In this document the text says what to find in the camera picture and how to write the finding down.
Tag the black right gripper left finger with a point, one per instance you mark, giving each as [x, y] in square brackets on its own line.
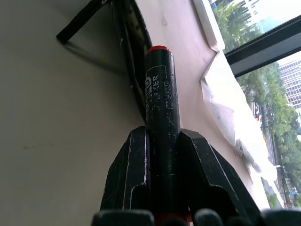
[124, 174]

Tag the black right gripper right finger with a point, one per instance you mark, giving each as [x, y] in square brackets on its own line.
[211, 171]

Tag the black red-capped marker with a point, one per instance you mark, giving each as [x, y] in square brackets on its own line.
[162, 113]

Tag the white crumpled plastic sheet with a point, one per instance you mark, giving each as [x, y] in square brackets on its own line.
[232, 117]

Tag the white window sill ledge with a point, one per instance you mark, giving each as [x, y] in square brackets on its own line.
[207, 21]

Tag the dark window frame bar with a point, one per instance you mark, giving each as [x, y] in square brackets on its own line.
[263, 50]

